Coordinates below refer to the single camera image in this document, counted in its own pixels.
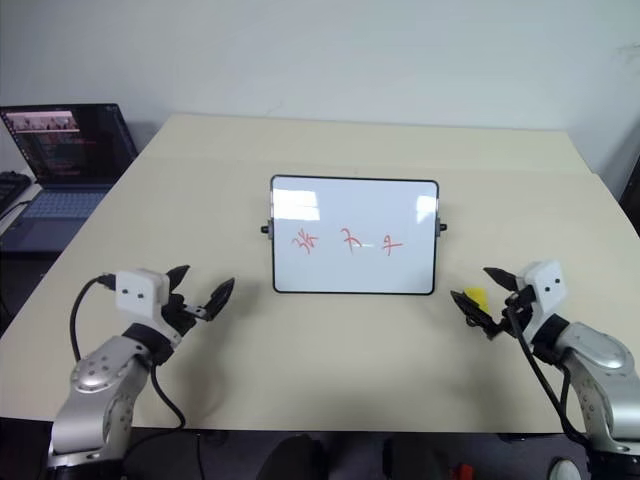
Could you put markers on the small red object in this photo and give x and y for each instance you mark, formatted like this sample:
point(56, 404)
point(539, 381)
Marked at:
point(462, 472)

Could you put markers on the white round object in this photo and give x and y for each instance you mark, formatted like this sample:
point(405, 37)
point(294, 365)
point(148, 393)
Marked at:
point(564, 471)

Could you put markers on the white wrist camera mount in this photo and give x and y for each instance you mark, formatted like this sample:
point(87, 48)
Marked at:
point(545, 287)
point(137, 295)

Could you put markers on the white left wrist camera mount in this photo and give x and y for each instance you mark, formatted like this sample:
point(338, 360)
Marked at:
point(137, 295)

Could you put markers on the black framed small whiteboard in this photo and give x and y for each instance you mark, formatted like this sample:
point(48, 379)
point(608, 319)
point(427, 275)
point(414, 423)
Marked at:
point(350, 270)

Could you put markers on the open blue laptop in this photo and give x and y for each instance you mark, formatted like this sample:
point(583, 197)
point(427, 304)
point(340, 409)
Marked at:
point(70, 145)

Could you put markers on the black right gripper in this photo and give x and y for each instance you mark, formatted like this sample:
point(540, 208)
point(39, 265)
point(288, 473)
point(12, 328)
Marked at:
point(517, 310)

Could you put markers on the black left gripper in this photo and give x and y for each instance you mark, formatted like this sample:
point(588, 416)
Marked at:
point(177, 315)

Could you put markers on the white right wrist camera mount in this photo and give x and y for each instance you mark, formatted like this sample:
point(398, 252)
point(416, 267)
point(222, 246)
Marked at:
point(545, 287)

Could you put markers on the yellow eraser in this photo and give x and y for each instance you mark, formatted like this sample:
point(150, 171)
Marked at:
point(477, 295)

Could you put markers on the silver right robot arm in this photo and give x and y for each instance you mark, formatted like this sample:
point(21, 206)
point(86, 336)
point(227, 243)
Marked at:
point(600, 360)

